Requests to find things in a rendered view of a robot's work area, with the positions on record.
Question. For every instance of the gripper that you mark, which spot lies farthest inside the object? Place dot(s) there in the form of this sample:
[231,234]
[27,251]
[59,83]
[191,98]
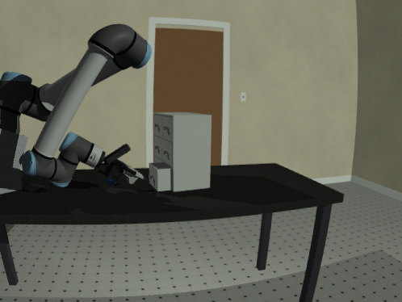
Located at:
[114,171]

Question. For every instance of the grey chest of drawers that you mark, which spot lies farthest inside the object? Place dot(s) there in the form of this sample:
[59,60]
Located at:
[191,151]

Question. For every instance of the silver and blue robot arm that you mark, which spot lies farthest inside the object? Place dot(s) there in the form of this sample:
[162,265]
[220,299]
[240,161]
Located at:
[48,104]

